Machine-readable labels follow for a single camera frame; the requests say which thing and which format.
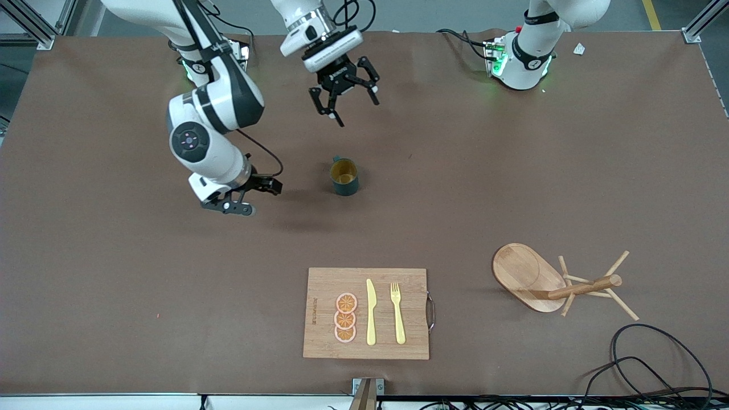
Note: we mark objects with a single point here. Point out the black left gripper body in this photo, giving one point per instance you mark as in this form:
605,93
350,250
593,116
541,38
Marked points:
340,81

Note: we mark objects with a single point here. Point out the dark green cup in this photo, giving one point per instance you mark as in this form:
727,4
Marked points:
345,185

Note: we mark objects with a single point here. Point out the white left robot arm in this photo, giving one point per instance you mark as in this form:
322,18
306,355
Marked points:
527,62

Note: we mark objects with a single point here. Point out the wooden cutting board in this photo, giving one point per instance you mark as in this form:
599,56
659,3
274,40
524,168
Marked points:
324,285

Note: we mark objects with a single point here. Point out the orange slice toy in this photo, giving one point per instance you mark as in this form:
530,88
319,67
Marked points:
346,303
345,335
345,320

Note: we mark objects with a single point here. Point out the yellow plastic knife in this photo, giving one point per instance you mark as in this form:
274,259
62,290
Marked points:
371,319

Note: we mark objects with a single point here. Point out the yellow plastic fork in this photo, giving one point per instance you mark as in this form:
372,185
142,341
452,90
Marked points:
398,324

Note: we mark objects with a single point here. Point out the white paper scrap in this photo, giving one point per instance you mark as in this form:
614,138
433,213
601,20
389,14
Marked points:
579,49

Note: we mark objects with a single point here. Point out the wooden mug tree rack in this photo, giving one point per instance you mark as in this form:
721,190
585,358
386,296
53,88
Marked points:
524,273

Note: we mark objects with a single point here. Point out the metal table edge bracket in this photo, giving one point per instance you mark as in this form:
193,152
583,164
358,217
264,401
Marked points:
367,393

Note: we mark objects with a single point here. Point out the aluminium frame profile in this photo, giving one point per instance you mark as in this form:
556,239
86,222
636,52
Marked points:
692,35
45,42

